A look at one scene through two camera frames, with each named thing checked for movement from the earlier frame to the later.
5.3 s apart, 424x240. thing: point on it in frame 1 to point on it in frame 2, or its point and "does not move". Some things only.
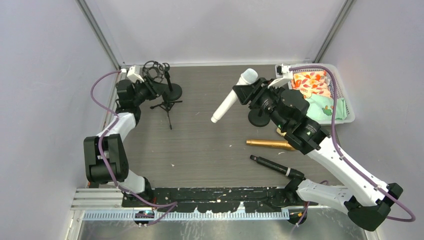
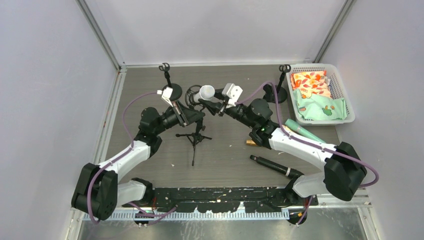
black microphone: x=278 y=167 does not move
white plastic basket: x=340 y=91 does not move
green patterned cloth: x=321 y=106 does not move
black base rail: x=209 y=200 does not move
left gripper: x=147 y=84 to x=183 y=116
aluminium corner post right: x=344 y=12 does not move
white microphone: x=247 y=77 to x=206 y=92
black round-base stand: x=174 y=92 does not move
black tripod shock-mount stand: x=155 y=71 to x=194 y=138
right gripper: x=255 y=91 to x=222 y=107
